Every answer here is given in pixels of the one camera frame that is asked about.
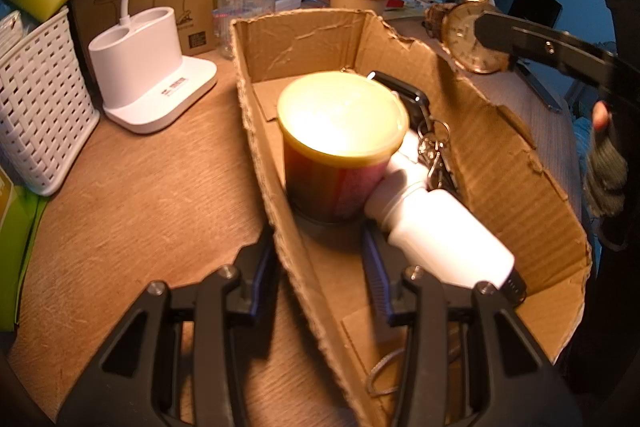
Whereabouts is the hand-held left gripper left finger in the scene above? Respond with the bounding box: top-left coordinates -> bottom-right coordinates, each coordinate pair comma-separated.
57,229 -> 281,427

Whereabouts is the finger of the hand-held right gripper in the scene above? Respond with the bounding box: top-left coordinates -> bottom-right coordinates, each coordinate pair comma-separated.
474,13 -> 640,108

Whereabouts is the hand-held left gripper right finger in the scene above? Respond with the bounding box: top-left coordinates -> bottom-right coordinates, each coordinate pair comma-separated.
362,227 -> 581,427

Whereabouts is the white pill bottle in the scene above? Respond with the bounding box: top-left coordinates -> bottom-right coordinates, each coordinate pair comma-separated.
364,174 -> 516,290

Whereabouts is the brown strap wrist watch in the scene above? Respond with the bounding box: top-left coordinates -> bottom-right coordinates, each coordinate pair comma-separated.
425,0 -> 511,75

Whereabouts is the red can yellow lid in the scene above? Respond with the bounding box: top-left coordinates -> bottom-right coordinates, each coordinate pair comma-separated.
276,72 -> 410,224

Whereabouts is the white earbuds case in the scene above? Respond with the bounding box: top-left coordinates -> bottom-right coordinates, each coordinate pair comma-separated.
387,129 -> 431,188

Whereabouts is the cardboard box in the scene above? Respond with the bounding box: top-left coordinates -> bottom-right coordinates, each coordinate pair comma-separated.
229,9 -> 593,427

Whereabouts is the bunch of keys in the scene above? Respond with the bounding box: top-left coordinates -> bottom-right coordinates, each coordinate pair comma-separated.
367,71 -> 461,195

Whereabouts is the person's right hand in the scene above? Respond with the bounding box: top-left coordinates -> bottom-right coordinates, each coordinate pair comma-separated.
581,101 -> 630,219

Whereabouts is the black television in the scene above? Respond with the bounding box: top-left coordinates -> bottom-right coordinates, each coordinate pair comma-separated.
515,0 -> 563,32

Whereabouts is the white desk lamp base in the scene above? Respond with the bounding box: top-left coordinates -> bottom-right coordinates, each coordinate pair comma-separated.
88,0 -> 219,135

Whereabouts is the green packet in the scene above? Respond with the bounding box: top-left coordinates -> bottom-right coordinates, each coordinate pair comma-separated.
0,167 -> 51,333

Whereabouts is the white woven plastic basket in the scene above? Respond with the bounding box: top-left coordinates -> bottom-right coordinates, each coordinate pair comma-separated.
0,6 -> 101,196

